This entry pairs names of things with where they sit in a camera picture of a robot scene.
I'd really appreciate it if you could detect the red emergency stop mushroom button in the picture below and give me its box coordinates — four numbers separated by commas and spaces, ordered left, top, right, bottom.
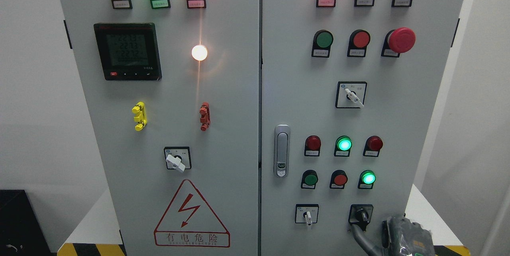
381, 27, 416, 58

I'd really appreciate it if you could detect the black digital power meter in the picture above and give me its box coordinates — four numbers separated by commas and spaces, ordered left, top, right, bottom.
94, 23, 162, 81

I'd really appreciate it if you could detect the lit green push button lower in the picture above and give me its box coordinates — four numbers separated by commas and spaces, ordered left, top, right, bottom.
357, 170, 377, 190

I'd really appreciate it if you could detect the red terminal connector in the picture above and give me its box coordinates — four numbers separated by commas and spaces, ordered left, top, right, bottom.
199, 102, 211, 131

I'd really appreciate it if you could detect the white lit indicator lamp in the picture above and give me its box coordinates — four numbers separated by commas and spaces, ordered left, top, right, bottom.
191, 44, 209, 61

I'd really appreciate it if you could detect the white-handled selector switch lower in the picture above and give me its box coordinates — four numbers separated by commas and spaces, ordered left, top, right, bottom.
294, 203, 320, 227

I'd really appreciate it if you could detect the red push button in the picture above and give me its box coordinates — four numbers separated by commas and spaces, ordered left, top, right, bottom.
329, 170, 348, 189
347, 29, 371, 58

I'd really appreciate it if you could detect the lit green indicator lamp middle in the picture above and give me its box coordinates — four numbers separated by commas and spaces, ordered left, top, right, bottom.
334, 135, 352, 157

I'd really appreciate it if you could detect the white-handled selector switch left door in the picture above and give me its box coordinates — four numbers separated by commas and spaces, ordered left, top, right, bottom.
163, 147, 192, 173

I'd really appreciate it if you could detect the dark red indicator lamp right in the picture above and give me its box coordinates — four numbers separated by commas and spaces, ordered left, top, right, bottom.
363, 135, 384, 157

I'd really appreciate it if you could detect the red push button upper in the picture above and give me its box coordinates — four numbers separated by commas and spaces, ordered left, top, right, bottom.
347, 29, 371, 58

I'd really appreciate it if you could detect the dark red indicator lamp left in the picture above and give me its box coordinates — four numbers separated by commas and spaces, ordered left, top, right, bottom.
304, 135, 321, 157

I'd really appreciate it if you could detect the yellow terminal connector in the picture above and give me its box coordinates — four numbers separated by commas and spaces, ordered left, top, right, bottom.
131, 101, 147, 131

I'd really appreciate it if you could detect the white platform with hazard stripes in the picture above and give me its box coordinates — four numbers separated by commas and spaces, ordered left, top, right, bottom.
56, 186, 471, 256

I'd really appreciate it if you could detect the black box lower left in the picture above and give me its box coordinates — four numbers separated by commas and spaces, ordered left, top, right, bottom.
0, 190, 52, 256

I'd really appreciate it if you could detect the white-handled selector switch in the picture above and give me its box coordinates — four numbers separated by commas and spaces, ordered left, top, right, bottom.
294, 203, 320, 227
335, 81, 367, 109

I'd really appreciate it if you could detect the black knob selector switch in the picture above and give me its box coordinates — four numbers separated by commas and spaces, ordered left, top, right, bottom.
348, 204, 374, 232

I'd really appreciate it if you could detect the white-handled selector switch upper right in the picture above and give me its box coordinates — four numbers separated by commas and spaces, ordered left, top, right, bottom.
335, 81, 367, 109

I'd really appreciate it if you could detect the grey electrical control cabinet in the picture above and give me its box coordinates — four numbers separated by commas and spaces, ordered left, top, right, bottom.
61, 0, 463, 256

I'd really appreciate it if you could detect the green push button upper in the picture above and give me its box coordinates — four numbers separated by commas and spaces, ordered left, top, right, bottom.
311, 29, 333, 58

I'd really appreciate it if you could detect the dark red indicator lamp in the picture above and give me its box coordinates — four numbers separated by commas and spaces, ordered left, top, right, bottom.
363, 135, 384, 157
304, 135, 321, 157

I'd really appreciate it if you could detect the red push button lower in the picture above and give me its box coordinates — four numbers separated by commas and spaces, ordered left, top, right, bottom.
329, 170, 348, 189

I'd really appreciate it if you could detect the silver door handle lock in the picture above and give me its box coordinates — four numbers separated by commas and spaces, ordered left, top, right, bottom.
274, 124, 291, 178

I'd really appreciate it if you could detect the red electrical hazard warning sticker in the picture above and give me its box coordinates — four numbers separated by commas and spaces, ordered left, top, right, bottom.
153, 179, 231, 248

